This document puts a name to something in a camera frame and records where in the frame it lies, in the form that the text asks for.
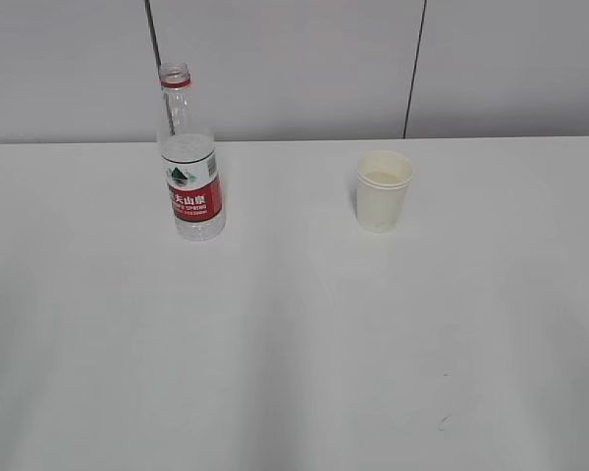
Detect clear water bottle red label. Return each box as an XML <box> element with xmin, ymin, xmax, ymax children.
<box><xmin>157</xmin><ymin>63</ymin><xmax>226</xmax><ymax>241</ymax></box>

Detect white paper cup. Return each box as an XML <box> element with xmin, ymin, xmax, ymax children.
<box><xmin>355</xmin><ymin>150</ymin><xmax>414</xmax><ymax>234</ymax></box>

